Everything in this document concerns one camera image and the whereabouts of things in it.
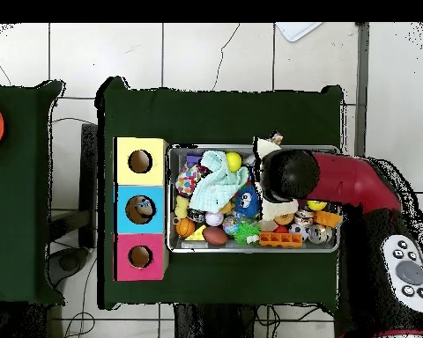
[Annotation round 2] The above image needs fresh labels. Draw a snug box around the blue spiky toy with face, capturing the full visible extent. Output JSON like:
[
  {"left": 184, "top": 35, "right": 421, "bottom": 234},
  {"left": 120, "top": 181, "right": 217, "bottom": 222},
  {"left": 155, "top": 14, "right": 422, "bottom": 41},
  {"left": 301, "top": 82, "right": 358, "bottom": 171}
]
[{"left": 234, "top": 183, "right": 261, "bottom": 218}]

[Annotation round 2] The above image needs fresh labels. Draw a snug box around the cream ribbed cloth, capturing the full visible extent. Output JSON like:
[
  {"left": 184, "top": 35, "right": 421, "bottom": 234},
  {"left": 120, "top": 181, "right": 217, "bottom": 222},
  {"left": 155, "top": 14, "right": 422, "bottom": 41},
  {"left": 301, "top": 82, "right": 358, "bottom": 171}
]
[{"left": 254, "top": 135, "right": 301, "bottom": 223}]

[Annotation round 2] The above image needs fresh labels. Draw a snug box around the shallow clear mesh bin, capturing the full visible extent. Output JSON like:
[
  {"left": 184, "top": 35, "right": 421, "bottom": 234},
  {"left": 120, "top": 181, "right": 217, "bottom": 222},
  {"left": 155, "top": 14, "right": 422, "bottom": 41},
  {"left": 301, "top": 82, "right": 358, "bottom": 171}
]
[{"left": 165, "top": 143, "right": 341, "bottom": 254}]

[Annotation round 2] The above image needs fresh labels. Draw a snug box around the wooden box with three holes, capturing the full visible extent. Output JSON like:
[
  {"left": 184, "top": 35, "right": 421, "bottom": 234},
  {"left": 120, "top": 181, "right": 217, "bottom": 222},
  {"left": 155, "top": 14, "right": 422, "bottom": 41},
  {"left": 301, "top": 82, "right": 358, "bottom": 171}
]
[{"left": 113, "top": 136, "right": 170, "bottom": 283}]

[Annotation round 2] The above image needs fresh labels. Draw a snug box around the mint ribbed cloth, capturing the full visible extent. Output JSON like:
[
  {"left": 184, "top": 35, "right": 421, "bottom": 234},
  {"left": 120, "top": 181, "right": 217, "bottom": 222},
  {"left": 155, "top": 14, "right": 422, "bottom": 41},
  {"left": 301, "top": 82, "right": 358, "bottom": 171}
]
[{"left": 189, "top": 150, "right": 250, "bottom": 215}]

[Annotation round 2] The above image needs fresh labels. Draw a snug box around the plain yellow ball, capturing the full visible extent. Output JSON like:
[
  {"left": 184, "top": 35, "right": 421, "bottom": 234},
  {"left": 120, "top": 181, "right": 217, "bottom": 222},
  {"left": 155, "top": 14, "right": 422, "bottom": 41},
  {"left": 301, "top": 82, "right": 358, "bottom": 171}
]
[{"left": 225, "top": 151, "right": 243, "bottom": 173}]

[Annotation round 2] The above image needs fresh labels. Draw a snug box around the small orange basketball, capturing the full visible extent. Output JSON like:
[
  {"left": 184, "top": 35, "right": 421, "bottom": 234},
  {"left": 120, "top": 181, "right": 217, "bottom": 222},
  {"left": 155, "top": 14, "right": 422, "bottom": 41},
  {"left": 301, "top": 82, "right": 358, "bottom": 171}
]
[{"left": 174, "top": 217, "right": 197, "bottom": 239}]

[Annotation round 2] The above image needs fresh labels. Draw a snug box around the small brown football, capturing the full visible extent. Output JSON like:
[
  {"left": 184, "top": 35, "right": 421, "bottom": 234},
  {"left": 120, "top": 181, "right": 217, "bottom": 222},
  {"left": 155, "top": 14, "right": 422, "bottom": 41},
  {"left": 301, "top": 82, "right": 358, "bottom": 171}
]
[{"left": 201, "top": 225, "right": 229, "bottom": 246}]

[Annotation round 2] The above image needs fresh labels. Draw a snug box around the green spiky ball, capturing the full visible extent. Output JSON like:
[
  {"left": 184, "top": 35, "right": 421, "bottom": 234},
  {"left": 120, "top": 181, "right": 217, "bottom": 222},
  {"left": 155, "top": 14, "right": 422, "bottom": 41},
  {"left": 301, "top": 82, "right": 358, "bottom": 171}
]
[{"left": 234, "top": 221, "right": 263, "bottom": 246}]

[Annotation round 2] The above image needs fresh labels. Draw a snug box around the long orange block with holes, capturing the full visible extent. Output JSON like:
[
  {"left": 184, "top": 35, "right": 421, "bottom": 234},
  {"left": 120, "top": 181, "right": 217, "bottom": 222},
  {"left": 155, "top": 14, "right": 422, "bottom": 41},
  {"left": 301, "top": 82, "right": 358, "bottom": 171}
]
[{"left": 258, "top": 231, "right": 303, "bottom": 249}]

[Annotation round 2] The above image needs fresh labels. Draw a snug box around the small soccer ball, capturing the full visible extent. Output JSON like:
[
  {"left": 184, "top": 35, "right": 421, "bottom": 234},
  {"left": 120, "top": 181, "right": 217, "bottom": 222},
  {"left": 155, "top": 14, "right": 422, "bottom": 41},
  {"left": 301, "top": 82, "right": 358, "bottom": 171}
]
[{"left": 287, "top": 224, "right": 310, "bottom": 243}]

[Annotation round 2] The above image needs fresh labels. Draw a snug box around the orange plastic toy piece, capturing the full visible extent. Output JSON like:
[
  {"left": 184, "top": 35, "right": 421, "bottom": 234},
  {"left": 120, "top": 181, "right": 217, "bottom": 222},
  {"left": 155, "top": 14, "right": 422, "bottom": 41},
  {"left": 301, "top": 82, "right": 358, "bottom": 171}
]
[{"left": 313, "top": 209, "right": 344, "bottom": 228}]

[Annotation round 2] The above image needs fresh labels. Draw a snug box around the black upright panel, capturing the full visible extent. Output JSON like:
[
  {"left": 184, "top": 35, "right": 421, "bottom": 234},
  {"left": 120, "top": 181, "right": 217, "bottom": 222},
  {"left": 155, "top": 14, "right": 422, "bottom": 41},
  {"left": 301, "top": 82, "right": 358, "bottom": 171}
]
[{"left": 78, "top": 122, "right": 99, "bottom": 249}]

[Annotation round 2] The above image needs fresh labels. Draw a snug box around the white tray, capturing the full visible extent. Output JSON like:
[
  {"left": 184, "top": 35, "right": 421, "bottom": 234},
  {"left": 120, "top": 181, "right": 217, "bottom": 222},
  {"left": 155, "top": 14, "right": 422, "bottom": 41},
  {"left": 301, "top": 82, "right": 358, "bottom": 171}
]
[{"left": 274, "top": 22, "right": 323, "bottom": 43}]

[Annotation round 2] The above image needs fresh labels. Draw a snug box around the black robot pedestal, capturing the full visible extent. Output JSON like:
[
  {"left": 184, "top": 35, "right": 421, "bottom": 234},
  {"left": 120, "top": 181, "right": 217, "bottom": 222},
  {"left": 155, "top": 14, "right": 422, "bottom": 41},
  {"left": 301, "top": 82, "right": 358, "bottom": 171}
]
[{"left": 174, "top": 303, "right": 258, "bottom": 338}]

